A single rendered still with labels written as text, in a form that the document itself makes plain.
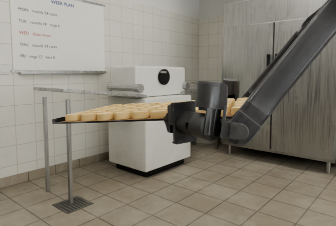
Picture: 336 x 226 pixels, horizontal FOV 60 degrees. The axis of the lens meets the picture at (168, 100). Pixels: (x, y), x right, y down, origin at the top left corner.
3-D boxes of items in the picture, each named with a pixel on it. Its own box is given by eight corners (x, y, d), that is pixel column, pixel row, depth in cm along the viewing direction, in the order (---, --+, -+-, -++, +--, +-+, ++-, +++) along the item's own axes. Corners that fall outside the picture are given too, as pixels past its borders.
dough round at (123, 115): (132, 116, 89) (131, 111, 89) (129, 119, 84) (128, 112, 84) (116, 118, 89) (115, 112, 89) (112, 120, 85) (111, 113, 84)
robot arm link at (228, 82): (247, 112, 117) (249, 107, 125) (250, 84, 114) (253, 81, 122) (217, 107, 121) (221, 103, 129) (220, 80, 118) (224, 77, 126)
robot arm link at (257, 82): (322, 26, 100) (319, 26, 110) (308, 16, 101) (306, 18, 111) (244, 117, 117) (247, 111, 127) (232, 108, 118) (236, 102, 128)
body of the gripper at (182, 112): (171, 143, 72) (187, 148, 66) (169, 102, 71) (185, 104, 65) (192, 139, 75) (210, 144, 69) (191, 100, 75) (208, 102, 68)
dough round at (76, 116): (69, 121, 88) (68, 115, 88) (62, 120, 92) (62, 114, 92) (84, 119, 92) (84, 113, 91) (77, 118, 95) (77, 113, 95)
